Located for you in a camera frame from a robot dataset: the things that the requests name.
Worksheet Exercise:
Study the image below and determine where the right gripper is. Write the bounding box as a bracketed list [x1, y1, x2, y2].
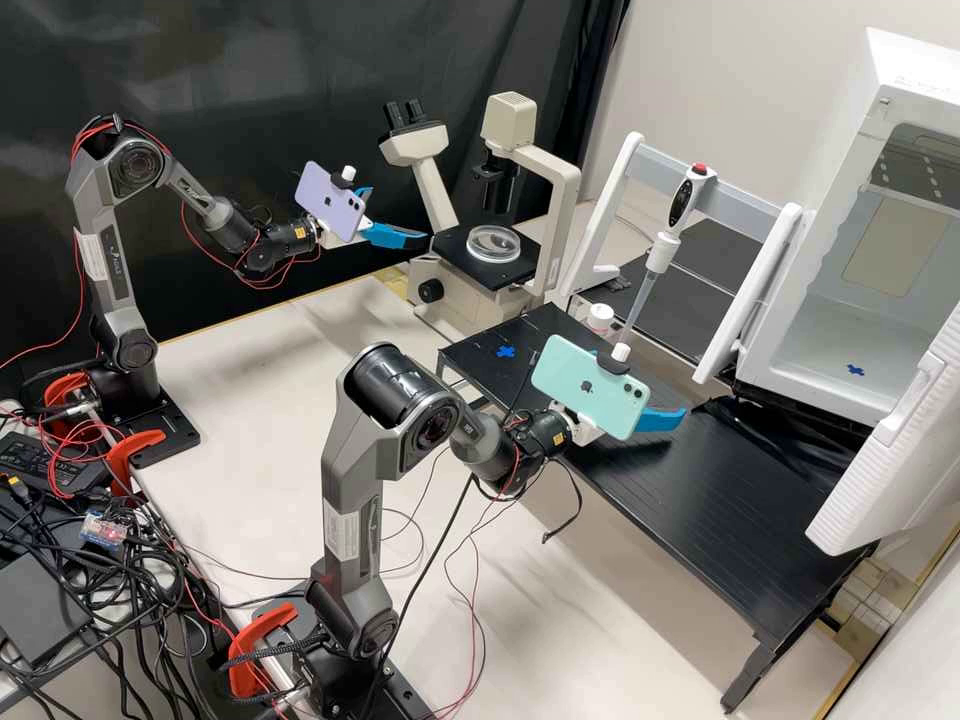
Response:
[549, 399, 691, 447]

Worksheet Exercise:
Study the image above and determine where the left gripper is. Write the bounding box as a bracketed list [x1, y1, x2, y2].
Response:
[320, 186, 431, 250]

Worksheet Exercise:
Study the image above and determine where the petri dish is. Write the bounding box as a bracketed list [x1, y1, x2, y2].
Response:
[464, 226, 523, 262]

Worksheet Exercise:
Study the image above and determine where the cream microscope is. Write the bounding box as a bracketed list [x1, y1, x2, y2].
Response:
[378, 91, 583, 325]

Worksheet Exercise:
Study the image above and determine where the black platform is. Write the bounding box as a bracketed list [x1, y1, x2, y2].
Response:
[436, 302, 628, 425]
[517, 393, 880, 714]

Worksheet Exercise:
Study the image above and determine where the white pipette stand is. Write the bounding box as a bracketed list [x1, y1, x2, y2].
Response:
[558, 131, 805, 386]

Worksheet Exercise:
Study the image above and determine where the white incubator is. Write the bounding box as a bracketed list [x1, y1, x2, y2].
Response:
[733, 26, 960, 430]

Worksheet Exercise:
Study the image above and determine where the pipette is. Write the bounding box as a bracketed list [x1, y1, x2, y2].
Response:
[611, 160, 719, 354]

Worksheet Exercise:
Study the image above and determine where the incubator door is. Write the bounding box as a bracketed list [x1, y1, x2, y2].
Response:
[805, 305, 960, 558]

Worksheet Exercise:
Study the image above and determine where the orange clamp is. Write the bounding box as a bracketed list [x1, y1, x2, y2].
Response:
[43, 373, 99, 421]
[104, 427, 168, 498]
[227, 602, 301, 697]

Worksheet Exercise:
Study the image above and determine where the small circuit board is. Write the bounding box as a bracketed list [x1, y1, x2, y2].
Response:
[80, 509, 130, 544]

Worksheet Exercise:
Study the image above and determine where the black power adapter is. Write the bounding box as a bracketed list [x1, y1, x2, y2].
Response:
[0, 431, 112, 496]

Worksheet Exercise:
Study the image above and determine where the left wrist camera phone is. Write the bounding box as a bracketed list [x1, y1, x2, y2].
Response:
[293, 160, 375, 244]

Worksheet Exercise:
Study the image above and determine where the wrist camera phone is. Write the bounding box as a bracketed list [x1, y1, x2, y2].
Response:
[293, 160, 375, 244]
[530, 333, 653, 442]

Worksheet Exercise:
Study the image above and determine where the right wrist camera phone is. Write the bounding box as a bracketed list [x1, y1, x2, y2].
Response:
[530, 333, 653, 442]

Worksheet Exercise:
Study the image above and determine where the black cable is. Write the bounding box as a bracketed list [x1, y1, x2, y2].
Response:
[541, 448, 586, 543]

